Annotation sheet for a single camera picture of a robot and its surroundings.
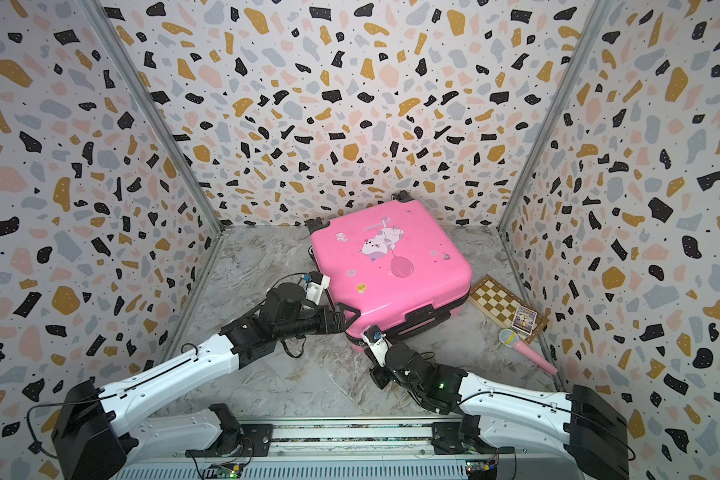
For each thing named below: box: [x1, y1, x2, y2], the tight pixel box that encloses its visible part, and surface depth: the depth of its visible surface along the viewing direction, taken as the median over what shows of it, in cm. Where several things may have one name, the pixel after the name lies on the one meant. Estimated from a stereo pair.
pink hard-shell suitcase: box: [305, 192, 473, 351], surface depth 85 cm
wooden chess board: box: [468, 274, 550, 344], surface depth 99 cm
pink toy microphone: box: [498, 329, 559, 376], surface depth 90 cm
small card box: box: [511, 305, 538, 339], surface depth 93 cm
